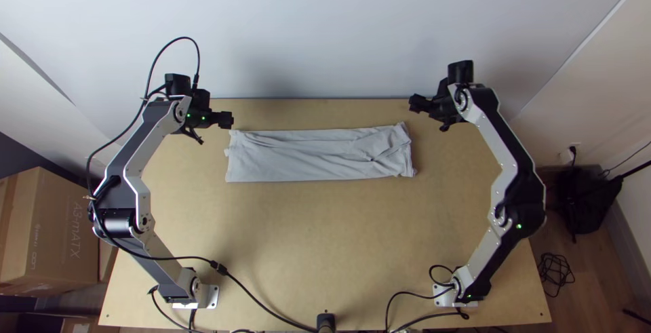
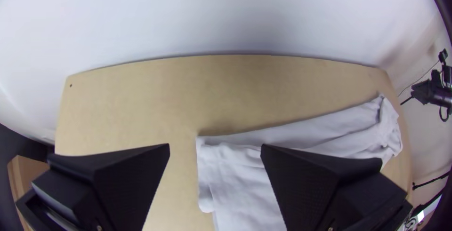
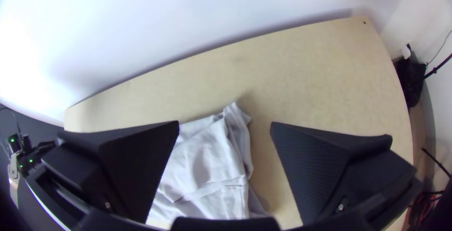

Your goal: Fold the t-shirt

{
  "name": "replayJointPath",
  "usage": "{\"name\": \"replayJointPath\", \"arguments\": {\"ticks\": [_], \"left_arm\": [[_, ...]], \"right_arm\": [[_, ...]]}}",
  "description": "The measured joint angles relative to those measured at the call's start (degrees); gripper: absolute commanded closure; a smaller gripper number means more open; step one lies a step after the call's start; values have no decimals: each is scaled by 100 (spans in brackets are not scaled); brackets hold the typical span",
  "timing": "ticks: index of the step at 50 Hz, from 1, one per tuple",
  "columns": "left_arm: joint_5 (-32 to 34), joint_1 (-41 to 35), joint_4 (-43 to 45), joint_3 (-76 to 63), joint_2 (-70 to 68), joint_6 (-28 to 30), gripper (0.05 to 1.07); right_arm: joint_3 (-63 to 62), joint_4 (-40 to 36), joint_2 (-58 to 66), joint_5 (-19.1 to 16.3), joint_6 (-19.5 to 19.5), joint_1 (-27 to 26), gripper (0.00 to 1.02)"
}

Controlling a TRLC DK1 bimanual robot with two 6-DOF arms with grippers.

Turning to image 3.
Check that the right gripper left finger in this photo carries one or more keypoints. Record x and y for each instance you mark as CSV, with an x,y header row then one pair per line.
x,y
123,167

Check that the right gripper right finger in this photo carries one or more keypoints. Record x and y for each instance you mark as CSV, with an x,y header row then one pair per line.
x,y
318,167

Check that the light grey t-shirt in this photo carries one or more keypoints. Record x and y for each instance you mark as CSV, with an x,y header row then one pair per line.
x,y
205,160

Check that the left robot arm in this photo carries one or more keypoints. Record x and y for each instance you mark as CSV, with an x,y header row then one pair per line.
x,y
14,142

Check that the black bag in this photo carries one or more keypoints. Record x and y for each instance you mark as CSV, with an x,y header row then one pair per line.
x,y
411,79

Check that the white wall outlet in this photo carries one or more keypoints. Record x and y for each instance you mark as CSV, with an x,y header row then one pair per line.
x,y
406,52

